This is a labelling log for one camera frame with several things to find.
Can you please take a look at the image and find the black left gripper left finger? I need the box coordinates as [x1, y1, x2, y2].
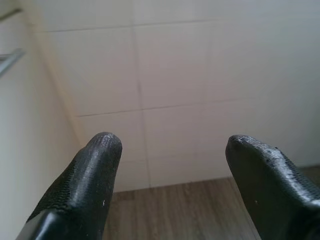
[14, 131, 123, 240]

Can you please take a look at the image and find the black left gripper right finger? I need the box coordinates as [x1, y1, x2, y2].
[225, 134, 320, 240]

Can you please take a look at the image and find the cream kitchen cabinet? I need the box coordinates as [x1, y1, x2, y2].
[0, 0, 85, 240]

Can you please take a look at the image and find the silver cabinet handle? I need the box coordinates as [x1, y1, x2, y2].
[0, 48, 26, 76]

